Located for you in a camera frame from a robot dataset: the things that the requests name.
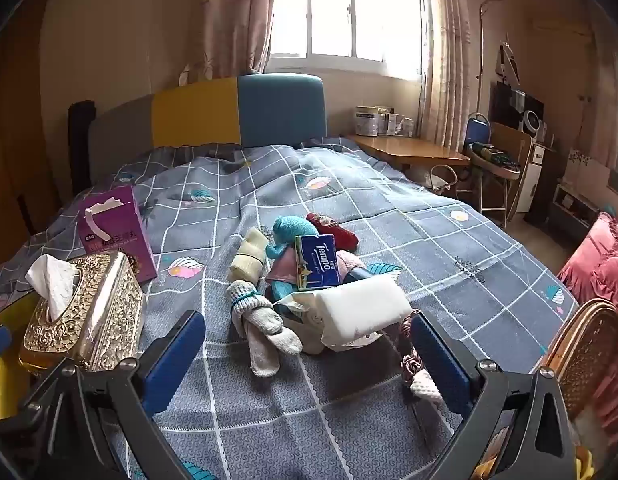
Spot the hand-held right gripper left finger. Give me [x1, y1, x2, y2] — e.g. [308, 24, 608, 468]
[0, 310, 207, 480]

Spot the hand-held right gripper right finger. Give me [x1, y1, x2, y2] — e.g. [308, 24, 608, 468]
[410, 310, 579, 480]

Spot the pink scrunchie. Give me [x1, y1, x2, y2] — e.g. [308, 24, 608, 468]
[399, 350, 427, 387]

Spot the yellow tin box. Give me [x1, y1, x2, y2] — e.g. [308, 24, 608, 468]
[0, 290, 44, 421]

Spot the grey white sock bundle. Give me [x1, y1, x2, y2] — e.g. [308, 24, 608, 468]
[225, 280, 304, 378]

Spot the white tissue block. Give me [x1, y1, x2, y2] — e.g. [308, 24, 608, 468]
[319, 276, 412, 353]

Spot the cream cloth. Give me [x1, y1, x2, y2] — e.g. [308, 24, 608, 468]
[228, 226, 270, 283]

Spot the white plastic pack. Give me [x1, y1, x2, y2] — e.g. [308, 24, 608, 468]
[278, 292, 385, 358]

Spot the pink fuzzy cloth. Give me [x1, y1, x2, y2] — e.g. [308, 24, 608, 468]
[335, 251, 368, 283]

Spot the blue tissue packet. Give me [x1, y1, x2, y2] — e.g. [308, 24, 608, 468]
[294, 234, 338, 292]

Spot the red plush sock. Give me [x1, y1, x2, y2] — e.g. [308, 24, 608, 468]
[305, 212, 360, 252]

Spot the gold embossed tissue box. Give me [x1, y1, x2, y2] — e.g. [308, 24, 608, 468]
[19, 251, 147, 373]

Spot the white tissue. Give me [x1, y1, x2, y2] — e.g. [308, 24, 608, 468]
[25, 254, 81, 322]

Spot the purple gift box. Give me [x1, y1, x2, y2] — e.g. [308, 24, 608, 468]
[78, 185, 159, 283]

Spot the grey plaid quilt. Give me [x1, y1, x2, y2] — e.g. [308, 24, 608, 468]
[0, 142, 580, 480]

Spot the white handbag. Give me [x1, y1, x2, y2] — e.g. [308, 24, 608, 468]
[429, 164, 462, 196]

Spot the wooden wardrobe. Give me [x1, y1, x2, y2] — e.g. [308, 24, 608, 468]
[0, 0, 64, 281]

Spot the pink ruffled bedspread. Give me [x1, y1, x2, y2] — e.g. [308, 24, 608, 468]
[556, 212, 618, 436]

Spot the white cabinet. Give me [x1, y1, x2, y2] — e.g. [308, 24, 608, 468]
[514, 142, 555, 213]

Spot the folded umbrella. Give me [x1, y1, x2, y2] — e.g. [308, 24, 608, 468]
[468, 142, 521, 171]

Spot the wooden desk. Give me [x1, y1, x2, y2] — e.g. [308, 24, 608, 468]
[346, 132, 472, 171]

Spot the blue chair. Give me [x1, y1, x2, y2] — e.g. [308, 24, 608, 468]
[463, 114, 522, 228]

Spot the grey yellow blue headboard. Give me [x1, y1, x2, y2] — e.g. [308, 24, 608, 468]
[89, 74, 329, 181]

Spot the white can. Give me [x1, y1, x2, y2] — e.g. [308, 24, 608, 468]
[355, 106, 381, 137]

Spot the black monitor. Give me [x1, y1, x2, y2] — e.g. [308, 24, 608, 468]
[490, 81, 545, 131]

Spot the striped curtain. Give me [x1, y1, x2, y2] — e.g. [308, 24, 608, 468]
[419, 0, 482, 141]

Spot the pink floral curtain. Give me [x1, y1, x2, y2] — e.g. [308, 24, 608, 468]
[181, 0, 285, 83]

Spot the air conditioner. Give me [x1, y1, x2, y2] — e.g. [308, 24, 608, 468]
[532, 19, 595, 38]

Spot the window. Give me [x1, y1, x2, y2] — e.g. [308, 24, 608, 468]
[269, 0, 430, 78]

